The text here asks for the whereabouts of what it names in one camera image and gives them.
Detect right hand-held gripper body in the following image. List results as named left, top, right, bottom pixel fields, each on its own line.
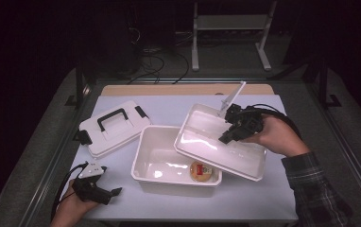
left=218, top=80, right=266, bottom=142

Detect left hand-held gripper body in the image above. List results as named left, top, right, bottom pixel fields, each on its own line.
left=71, top=161, right=113, bottom=206

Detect white tray lid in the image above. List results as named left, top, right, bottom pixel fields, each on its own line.
left=173, top=102, right=267, bottom=183

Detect round snack cup red label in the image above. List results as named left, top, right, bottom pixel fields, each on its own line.
left=189, top=161, right=216, bottom=183

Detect white plastic storage box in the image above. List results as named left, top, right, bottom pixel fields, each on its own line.
left=130, top=125, right=224, bottom=199

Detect white lid with black handle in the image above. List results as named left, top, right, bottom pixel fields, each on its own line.
left=74, top=99, right=153, bottom=160

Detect person's left hand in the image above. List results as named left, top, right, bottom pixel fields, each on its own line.
left=50, top=180, right=99, bottom=227

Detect person's right hand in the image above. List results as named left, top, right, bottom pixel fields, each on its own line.
left=241, top=113, right=311, bottom=158

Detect wooden board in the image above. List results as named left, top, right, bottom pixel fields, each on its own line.
left=100, top=82, right=276, bottom=96

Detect grey metal stand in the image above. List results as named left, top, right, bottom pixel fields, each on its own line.
left=191, top=0, right=279, bottom=72

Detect left hand-held gripper black cable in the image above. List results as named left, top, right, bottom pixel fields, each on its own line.
left=51, top=162, right=89, bottom=220

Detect hand-held gripper black cable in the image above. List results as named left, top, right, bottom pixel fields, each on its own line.
left=247, top=104, right=303, bottom=140
left=51, top=162, right=89, bottom=220

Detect right hand-held gripper black cable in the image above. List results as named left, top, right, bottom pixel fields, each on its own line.
left=247, top=104, right=303, bottom=140

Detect black frame post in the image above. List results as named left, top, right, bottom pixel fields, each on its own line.
left=318, top=59, right=343, bottom=110
left=64, top=59, right=91, bottom=108

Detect black cables on floor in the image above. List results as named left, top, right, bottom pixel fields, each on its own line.
left=126, top=25, right=191, bottom=86

